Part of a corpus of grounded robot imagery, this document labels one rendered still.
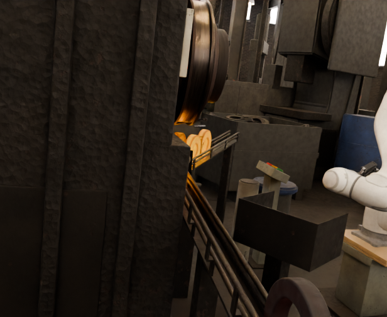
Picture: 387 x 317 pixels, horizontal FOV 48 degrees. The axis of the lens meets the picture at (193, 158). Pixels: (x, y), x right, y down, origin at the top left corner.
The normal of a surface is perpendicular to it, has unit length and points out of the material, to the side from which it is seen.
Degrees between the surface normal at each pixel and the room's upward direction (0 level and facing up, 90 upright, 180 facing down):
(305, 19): 92
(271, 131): 90
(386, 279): 90
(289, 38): 92
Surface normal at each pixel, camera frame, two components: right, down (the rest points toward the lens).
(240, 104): -0.83, 0.00
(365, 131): -0.46, 0.11
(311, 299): 0.19, -0.82
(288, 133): 0.47, 0.22
